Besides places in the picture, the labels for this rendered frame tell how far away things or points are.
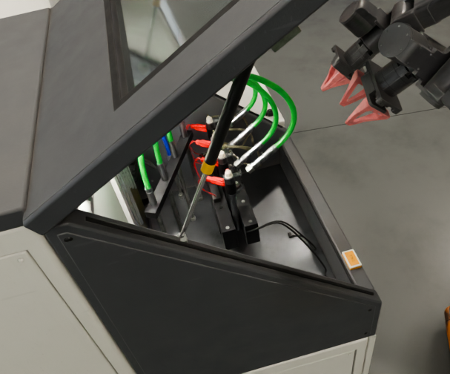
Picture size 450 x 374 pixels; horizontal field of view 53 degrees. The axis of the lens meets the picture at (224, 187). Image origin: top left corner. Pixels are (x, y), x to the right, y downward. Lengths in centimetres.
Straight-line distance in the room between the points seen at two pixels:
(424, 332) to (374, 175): 97
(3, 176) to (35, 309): 24
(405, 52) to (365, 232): 175
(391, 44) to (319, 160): 206
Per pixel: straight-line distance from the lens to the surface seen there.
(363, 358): 137
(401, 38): 81
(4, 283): 79
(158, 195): 118
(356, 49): 116
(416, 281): 233
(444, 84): 83
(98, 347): 98
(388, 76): 88
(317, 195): 132
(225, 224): 123
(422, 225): 255
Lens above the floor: 191
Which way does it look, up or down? 45 degrees down
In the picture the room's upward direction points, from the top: 11 degrees counter-clockwise
